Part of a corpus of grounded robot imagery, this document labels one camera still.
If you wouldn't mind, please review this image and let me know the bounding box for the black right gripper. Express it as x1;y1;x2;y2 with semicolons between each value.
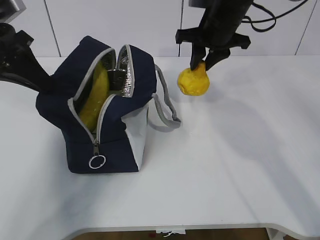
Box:
175;24;251;71

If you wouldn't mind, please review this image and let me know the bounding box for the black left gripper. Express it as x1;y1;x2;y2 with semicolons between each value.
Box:
0;23;54;93

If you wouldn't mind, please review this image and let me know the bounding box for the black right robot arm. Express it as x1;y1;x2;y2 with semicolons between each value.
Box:
175;0;253;71

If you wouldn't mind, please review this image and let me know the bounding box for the navy blue lunch bag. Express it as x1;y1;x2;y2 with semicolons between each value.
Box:
35;36;181;174

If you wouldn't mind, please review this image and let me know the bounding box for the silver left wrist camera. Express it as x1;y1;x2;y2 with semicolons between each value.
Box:
0;0;26;23

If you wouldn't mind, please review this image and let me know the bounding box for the white torn label sticker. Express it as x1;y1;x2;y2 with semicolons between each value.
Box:
155;227;186;238

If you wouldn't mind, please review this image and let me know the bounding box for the yellow banana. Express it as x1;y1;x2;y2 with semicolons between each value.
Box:
78;60;110;132

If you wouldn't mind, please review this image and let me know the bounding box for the yellow pear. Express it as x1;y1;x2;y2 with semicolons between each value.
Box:
177;61;210;97

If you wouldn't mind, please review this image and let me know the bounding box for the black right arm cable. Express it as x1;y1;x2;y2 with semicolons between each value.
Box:
241;0;310;33

